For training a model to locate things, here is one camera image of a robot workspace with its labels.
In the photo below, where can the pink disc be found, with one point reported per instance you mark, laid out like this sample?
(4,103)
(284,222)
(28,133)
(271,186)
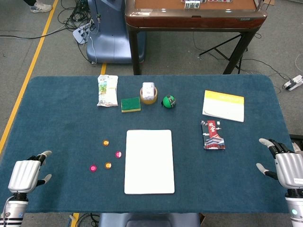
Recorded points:
(118,154)
(93,168)

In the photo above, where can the brown mahjong table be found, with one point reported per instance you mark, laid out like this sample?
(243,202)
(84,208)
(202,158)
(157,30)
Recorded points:
(189,22)

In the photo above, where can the white purple tissue pack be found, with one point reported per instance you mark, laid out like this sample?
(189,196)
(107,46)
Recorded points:
(148,91)

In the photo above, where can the white power strip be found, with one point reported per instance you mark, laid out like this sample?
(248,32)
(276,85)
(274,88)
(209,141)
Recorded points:
(293,83)
(79,34)

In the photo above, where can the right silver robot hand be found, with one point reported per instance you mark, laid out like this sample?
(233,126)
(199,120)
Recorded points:
(290,170)

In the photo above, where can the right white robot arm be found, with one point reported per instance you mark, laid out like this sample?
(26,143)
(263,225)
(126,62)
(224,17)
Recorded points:
(294,208)

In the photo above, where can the yellow white notebook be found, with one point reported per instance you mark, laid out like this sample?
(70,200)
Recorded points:
(223,107)

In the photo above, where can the blue grey robot chassis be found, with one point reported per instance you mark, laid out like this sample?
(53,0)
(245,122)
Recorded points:
(149,220)

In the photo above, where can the yellow tape roll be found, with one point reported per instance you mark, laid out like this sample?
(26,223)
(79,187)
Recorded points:
(148,101)

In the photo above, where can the person in black trousers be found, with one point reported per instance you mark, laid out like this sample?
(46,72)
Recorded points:
(40,7)

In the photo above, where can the green yellow sponge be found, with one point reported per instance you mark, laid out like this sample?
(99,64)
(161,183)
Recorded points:
(130,104)

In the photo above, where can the dark red patterned box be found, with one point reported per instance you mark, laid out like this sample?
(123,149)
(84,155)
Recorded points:
(213,136)

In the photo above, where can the mahjong tiles with black prints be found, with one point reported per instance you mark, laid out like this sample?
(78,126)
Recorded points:
(192,5)

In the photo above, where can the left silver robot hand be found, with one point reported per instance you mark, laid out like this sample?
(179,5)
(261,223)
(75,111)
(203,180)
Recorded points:
(23,175)

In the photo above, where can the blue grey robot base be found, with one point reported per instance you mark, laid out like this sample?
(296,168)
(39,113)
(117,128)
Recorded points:
(111,35)

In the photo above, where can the white snack bag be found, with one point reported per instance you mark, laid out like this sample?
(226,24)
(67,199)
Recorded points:
(107,91)

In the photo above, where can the mahjong tiles with red prints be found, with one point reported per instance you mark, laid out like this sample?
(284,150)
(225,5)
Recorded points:
(215,1)

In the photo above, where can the blue felt table cover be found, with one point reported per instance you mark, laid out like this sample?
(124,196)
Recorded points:
(59,118)

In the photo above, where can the white magnetic board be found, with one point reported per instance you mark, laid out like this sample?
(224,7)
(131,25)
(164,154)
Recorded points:
(149,163)

